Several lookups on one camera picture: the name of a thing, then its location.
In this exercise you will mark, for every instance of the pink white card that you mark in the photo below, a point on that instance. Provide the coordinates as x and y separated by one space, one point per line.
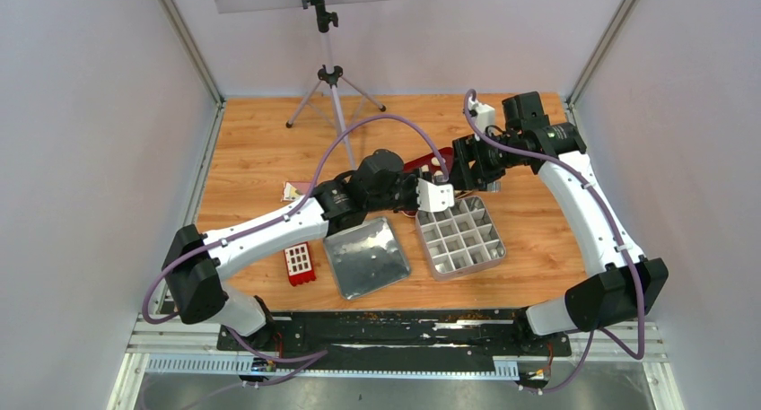
292 190

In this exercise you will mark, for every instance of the red lacquer tray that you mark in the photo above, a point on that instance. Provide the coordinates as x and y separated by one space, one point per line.
437 164

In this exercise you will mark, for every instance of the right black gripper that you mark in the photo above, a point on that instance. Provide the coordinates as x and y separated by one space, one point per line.
467 149

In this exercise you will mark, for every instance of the grey tripod stand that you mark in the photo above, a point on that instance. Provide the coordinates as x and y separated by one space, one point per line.
329 74

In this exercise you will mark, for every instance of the silver tin lid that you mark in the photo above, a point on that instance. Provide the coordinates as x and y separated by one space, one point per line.
366 258

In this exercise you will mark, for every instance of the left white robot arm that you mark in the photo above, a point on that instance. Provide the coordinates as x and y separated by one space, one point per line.
199 265

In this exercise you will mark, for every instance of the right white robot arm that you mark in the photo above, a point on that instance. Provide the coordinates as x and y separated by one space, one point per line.
622 282

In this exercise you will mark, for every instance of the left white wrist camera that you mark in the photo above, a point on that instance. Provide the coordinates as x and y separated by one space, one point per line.
434 198

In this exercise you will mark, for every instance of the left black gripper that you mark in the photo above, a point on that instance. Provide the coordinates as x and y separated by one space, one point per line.
412 179

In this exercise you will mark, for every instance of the silver compartment tin box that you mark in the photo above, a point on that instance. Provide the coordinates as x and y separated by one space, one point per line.
461 240

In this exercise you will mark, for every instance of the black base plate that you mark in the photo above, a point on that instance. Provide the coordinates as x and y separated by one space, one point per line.
406 340

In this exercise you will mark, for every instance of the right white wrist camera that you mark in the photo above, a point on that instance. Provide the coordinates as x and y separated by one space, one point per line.
481 115

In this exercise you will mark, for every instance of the red small box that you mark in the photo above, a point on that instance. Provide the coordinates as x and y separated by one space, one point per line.
298 262

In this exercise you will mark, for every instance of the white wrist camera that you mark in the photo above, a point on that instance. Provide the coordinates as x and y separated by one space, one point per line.
481 115
434 198

